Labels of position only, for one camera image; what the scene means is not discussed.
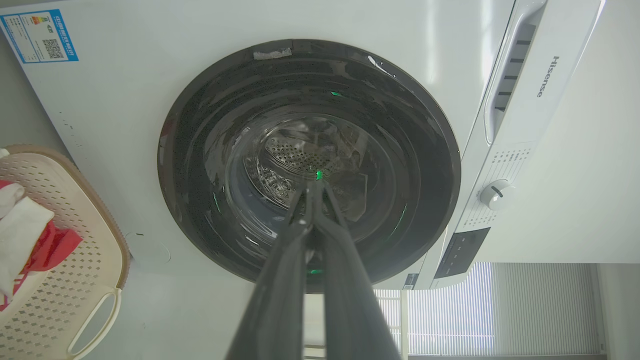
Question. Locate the white Hisense washing machine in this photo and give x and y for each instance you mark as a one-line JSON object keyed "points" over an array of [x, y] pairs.
{"points": [[125, 125]]}

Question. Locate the blue energy label sticker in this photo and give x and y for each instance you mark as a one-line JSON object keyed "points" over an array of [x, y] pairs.
{"points": [[39, 36]]}

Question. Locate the white vertical window blinds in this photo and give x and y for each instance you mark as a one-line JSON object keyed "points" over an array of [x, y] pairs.
{"points": [[500, 310]]}

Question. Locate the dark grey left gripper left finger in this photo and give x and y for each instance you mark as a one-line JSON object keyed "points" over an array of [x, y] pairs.
{"points": [[277, 300]]}

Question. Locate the cream perforated laundry basket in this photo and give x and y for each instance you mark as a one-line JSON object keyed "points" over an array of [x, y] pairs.
{"points": [[65, 280]]}

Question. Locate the white washing machine dial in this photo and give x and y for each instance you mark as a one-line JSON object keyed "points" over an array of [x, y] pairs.
{"points": [[496, 193]]}

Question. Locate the red and white clothing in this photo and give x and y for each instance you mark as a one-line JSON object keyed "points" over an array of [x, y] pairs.
{"points": [[25, 235]]}

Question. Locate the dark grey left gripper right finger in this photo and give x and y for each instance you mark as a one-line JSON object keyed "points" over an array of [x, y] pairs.
{"points": [[350, 300]]}

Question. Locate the dark round washing machine door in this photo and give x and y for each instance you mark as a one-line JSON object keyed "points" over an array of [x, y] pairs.
{"points": [[210, 150]]}

